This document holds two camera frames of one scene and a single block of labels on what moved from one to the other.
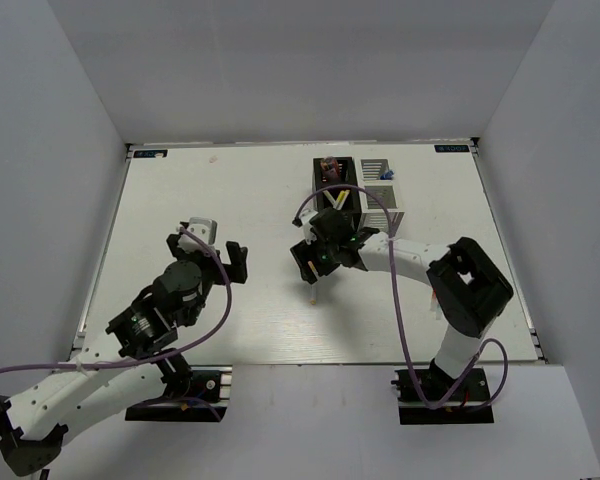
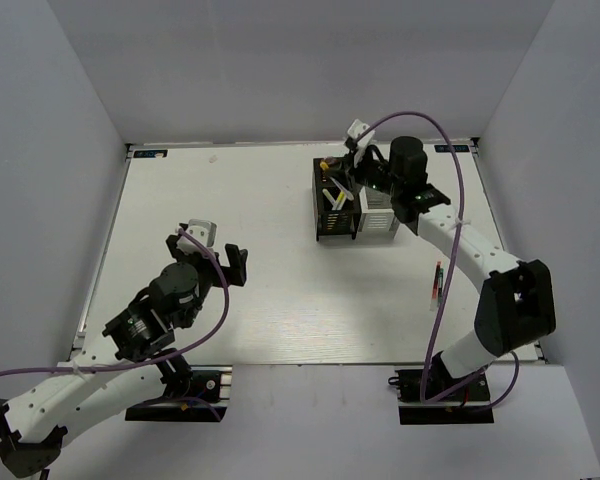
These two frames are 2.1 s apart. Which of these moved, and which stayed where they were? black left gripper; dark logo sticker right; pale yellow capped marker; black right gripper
Moved: black right gripper
Stayed: dark logo sticker right; pale yellow capped marker; black left gripper
